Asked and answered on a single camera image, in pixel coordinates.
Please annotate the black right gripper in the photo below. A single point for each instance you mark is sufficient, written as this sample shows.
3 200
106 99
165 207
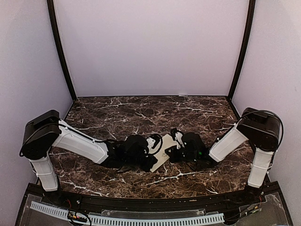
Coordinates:
173 158

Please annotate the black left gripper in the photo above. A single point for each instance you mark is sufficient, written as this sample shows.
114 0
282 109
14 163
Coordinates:
152 161

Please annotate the cream paper envelope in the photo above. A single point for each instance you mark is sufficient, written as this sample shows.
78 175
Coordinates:
161 156

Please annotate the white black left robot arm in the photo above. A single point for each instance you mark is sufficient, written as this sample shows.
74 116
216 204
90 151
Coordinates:
48 130

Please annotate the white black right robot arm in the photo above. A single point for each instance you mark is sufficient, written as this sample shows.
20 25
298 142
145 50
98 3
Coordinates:
262 130

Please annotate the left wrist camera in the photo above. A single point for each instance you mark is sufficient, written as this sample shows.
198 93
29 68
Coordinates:
155 142

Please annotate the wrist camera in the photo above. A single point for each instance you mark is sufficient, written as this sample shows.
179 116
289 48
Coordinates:
177 136
155 142

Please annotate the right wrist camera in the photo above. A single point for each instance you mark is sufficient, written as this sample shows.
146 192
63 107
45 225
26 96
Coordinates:
177 136

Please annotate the white slotted cable duct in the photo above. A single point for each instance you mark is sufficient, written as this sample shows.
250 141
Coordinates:
130 218

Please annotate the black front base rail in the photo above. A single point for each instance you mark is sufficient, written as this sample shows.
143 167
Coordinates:
228 202

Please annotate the black enclosure frame post right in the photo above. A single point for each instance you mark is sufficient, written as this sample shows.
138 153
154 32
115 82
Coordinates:
243 49

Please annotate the black enclosure frame post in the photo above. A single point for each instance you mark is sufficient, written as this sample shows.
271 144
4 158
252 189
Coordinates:
243 49
59 49

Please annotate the black enclosure frame post left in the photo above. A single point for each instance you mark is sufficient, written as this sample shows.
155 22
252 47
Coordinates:
59 49

